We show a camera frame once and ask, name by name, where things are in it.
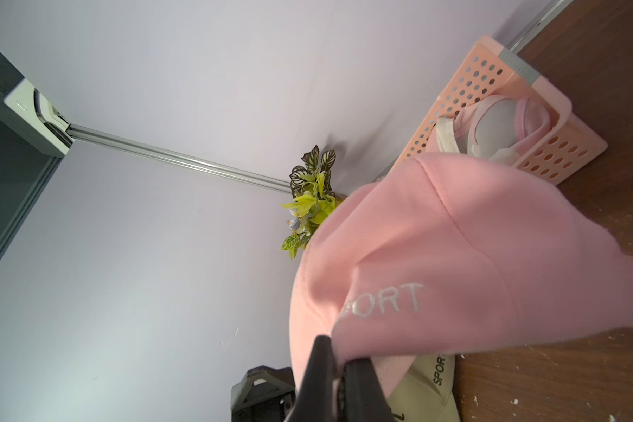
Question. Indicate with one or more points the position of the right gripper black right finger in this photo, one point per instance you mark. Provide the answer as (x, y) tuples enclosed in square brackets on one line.
[(362, 394)]

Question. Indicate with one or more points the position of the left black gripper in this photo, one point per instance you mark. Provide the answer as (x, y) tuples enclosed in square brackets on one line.
[(263, 395)]

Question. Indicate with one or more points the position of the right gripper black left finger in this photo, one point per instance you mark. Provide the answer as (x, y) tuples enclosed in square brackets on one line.
[(315, 400)]

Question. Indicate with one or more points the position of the beige baseball cap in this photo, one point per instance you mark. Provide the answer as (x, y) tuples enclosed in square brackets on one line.
[(426, 391)]

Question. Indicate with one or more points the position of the pink baseball cap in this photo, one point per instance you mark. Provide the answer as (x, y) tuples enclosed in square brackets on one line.
[(451, 254)]

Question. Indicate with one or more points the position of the artificial plant bouquet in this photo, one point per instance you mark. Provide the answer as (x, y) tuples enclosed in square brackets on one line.
[(313, 198)]

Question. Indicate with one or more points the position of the pink plastic basket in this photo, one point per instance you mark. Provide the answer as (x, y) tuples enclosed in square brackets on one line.
[(491, 69)]

